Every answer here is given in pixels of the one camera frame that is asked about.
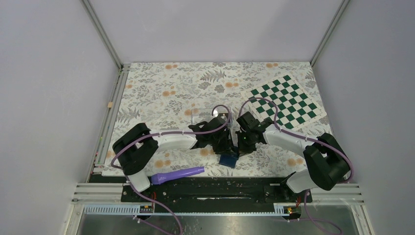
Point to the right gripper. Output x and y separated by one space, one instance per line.
242 149

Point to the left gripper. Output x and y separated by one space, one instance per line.
227 147

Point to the navy blue card holder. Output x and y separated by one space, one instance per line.
229 159

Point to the clear plastic card box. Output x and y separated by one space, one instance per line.
207 114

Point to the purple plastic handle tool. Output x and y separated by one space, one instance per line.
161 178

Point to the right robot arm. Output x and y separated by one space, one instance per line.
326 162

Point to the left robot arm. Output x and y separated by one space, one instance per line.
136 148

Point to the green white checkerboard mat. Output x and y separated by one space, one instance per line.
287 99

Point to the floral patterned table mat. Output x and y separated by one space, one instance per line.
162 96

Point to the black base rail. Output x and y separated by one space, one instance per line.
217 195

